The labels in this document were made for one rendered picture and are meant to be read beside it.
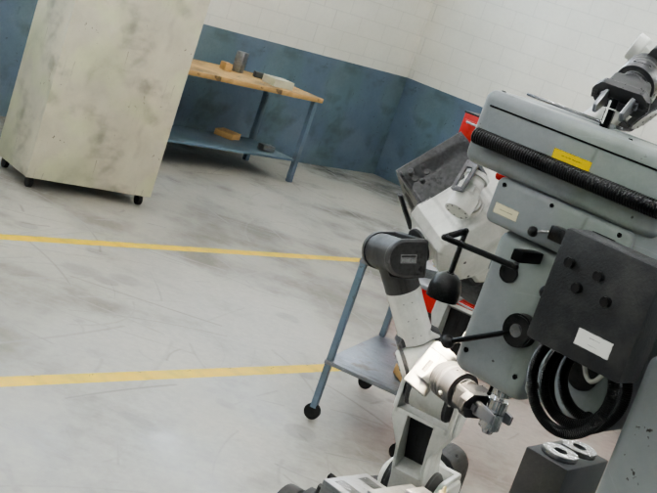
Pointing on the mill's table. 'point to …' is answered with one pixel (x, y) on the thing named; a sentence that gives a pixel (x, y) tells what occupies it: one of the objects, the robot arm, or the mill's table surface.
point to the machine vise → (350, 484)
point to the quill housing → (484, 315)
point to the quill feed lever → (518, 323)
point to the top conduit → (566, 172)
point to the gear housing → (546, 215)
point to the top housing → (576, 151)
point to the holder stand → (559, 469)
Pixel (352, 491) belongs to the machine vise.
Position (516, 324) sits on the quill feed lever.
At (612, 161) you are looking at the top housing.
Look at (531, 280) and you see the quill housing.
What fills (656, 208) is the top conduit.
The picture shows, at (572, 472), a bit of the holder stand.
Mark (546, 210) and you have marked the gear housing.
